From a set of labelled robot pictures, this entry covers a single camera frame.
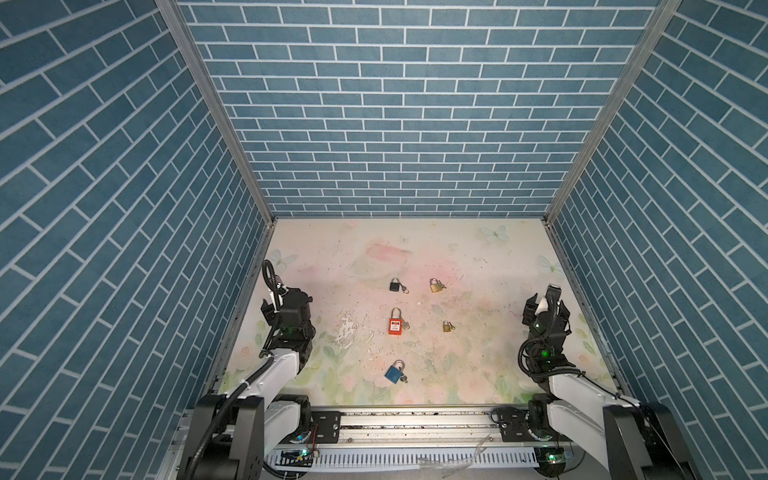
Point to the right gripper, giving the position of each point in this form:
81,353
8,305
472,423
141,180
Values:
529,311

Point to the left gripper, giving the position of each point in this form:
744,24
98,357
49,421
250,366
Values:
269,314

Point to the red safety padlock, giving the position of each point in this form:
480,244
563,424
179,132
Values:
395,323

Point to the brass padlock shackle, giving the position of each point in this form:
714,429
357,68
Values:
436,285

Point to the blue padlock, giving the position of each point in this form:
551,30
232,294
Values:
395,370

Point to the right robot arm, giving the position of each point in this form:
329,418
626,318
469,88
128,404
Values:
629,438

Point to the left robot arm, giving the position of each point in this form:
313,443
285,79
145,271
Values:
230,434

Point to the aluminium rail base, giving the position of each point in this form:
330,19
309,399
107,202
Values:
449,439

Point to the left corner aluminium post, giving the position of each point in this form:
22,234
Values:
182,36

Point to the corner aluminium post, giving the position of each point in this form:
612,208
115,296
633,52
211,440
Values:
182,36
657,24

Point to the right corner aluminium post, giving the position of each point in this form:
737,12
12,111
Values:
657,24

